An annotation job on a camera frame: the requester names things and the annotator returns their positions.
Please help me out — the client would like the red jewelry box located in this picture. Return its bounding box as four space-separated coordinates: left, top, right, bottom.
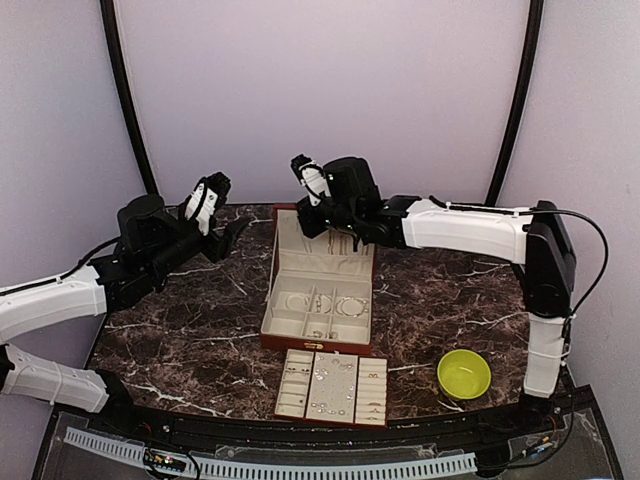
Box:
260 204 376 355

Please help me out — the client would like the red jewelry tray insert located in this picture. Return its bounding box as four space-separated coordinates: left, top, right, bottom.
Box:
274 349 388 428

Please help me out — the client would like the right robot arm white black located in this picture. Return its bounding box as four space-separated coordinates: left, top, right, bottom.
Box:
290 154 604 434

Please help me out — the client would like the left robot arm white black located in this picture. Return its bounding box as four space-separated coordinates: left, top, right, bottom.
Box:
1 193 249 436

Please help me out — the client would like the thin silver bangle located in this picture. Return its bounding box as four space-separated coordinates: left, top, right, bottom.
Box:
285 293 309 311

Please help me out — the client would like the silver pearl open bangle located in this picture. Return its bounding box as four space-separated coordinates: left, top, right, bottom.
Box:
335 296 370 318

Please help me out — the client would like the lime green bowl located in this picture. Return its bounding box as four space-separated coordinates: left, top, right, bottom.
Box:
437 349 492 400

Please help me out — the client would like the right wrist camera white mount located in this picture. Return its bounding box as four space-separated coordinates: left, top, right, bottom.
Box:
291 154 330 207

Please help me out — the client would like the left black frame post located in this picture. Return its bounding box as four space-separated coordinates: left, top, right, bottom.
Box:
99 0 159 194

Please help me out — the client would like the black frame post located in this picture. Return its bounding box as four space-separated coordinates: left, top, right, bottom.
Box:
484 0 544 207
99 0 159 194

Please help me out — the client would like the white slotted cable duct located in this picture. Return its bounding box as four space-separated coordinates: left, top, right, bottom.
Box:
63 427 477 479

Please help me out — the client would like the right black frame post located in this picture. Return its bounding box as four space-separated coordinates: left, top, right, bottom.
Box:
484 0 544 207

